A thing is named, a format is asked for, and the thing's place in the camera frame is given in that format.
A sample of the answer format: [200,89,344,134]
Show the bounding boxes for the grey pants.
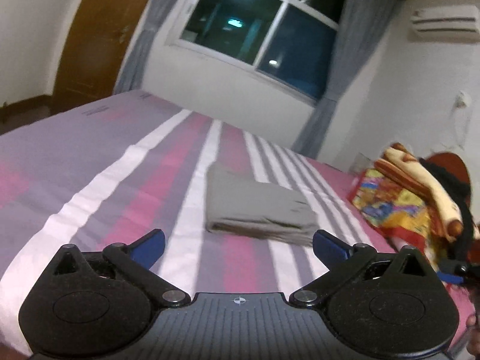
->
[205,163,318,246]

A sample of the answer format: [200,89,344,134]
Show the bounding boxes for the colourful folded blanket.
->
[349,167,447,270]

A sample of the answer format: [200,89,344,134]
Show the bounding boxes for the red white headboard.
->
[420,152,479,262]

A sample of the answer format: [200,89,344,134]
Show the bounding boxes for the cream brown plush blanket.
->
[373,142,463,240]

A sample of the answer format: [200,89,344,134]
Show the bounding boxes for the white air conditioner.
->
[408,4,479,43]

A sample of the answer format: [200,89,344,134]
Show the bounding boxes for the white framed window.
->
[172,0,346,104]

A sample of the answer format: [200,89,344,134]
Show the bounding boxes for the grey curtain right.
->
[292,0,403,158]

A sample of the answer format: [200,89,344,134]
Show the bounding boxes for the grey curtain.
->
[113,0,177,94]
[292,0,403,158]

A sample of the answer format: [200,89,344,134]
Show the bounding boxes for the brown wooden door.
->
[49,0,149,114]

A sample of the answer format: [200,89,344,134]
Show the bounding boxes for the grey curtain left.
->
[113,0,177,94]

